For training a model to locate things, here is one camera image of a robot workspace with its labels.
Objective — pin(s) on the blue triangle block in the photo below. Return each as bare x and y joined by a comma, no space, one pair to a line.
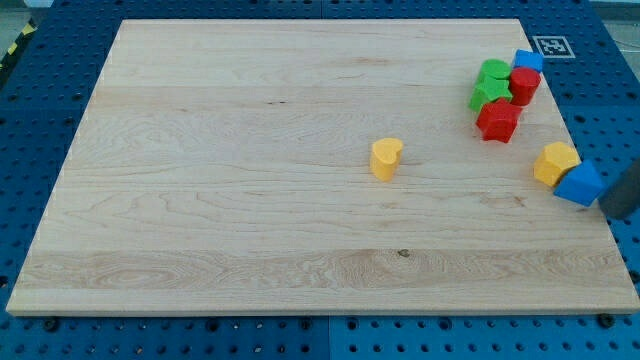
581,185

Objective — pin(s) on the yellow hexagon block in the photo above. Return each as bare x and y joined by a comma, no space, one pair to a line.
554,162

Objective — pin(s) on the yellow heart block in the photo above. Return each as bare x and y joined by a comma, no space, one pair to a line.
385,158

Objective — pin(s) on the light wooden board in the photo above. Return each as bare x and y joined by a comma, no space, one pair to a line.
221,167

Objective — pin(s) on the red star block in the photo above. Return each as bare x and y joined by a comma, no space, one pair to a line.
497,121

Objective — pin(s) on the green star block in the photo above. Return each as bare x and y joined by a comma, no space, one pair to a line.
489,90

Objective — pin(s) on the green cylinder block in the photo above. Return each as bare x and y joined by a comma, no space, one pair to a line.
493,68

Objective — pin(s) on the red cylinder block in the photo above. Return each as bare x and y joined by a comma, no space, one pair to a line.
523,84

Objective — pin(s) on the blue cube block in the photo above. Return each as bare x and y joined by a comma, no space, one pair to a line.
528,59

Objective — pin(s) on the fiducial marker tag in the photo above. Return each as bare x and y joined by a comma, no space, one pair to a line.
553,46

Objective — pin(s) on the black yellow hazard tape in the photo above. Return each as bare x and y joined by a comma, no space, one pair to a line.
18,46

